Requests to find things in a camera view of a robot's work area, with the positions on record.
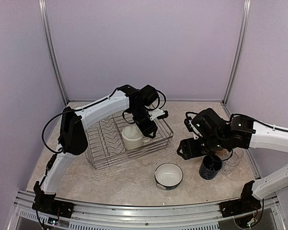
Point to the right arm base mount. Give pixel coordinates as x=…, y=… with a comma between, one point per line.
x=237, y=207

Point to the blue white bowl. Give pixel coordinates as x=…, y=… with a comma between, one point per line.
x=168, y=176

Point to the dark blue mug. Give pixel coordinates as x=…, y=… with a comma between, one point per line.
x=210, y=167

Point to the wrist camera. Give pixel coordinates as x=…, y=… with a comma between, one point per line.
x=189, y=126
x=158, y=114

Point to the left aluminium frame post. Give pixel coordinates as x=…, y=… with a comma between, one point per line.
x=51, y=50

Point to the white ribbed mug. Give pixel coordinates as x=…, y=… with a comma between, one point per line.
x=133, y=138

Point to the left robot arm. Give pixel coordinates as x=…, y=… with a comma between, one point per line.
x=72, y=140

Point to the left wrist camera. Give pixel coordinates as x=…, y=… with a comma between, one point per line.
x=158, y=114

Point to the clear drinking glass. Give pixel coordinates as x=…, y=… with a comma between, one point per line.
x=237, y=155
x=230, y=165

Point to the aluminium front rail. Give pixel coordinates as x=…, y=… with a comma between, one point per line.
x=90, y=216

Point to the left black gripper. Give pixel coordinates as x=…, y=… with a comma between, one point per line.
x=147, y=130

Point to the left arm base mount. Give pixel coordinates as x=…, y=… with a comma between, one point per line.
x=55, y=207

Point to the right aluminium frame post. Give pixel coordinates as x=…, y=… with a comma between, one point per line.
x=238, y=51

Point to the metal wire dish rack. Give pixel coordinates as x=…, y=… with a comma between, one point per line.
x=115, y=140

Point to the aluminium frame post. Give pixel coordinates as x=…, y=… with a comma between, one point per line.
x=238, y=51
x=51, y=50

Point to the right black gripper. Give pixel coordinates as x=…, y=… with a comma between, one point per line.
x=188, y=146

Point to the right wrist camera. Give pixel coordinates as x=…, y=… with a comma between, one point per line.
x=189, y=126

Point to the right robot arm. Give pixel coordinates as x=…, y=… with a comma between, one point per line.
x=211, y=133

